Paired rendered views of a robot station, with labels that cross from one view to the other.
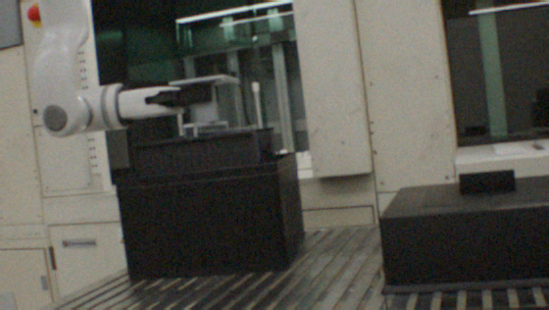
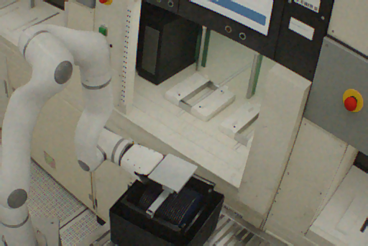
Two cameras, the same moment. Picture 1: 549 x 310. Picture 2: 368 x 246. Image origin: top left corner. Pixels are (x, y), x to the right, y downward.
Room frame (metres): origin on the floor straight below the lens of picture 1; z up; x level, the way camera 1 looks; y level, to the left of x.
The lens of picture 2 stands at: (0.12, -0.16, 2.11)
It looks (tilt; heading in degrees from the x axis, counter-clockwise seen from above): 40 degrees down; 14
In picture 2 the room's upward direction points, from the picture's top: 8 degrees clockwise
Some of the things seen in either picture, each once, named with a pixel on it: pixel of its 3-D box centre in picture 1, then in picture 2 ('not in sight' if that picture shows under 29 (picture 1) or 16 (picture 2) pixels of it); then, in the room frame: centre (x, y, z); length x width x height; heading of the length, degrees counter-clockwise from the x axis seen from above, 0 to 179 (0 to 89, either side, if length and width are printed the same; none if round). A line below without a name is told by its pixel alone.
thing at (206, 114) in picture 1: (213, 167); (167, 205); (1.10, 0.10, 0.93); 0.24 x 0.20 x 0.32; 170
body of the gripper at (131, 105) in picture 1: (149, 102); (140, 161); (1.12, 0.21, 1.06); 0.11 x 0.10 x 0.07; 80
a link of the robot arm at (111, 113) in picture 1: (119, 106); (123, 152); (1.13, 0.27, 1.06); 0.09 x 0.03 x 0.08; 170
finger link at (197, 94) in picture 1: (191, 94); not in sight; (1.07, 0.12, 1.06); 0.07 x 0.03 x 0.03; 80
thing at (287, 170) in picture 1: (218, 211); (165, 219); (1.10, 0.10, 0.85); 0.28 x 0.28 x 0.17; 80
